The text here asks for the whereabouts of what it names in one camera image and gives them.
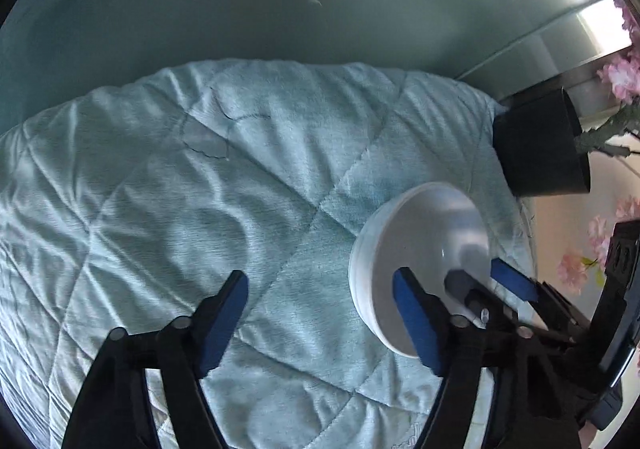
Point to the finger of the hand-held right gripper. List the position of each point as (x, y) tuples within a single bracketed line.
[(462, 290), (515, 285)]

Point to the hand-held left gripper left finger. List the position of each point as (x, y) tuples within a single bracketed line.
[(225, 324)]

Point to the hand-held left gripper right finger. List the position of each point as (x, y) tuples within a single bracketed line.
[(415, 324)]

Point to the small white bowl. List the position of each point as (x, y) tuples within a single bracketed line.
[(425, 229)]

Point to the light blue quilted blanket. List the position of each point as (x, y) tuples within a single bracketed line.
[(150, 229)]

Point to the black plant pot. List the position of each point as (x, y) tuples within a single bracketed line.
[(540, 144)]

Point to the pink blossom plant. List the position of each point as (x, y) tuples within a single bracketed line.
[(625, 74)]

